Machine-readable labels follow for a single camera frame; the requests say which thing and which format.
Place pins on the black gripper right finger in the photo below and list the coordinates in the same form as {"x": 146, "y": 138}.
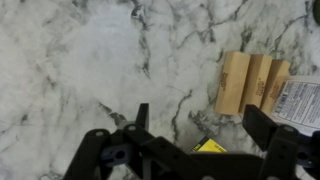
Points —
{"x": 260, "y": 125}

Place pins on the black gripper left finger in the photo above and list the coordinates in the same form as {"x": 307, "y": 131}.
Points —
{"x": 143, "y": 116}

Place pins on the light wooden block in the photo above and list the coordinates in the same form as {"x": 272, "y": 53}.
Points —
{"x": 278, "y": 75}
{"x": 258, "y": 80}
{"x": 231, "y": 83}

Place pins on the yellow and black packet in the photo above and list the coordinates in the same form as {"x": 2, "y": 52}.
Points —
{"x": 210, "y": 146}

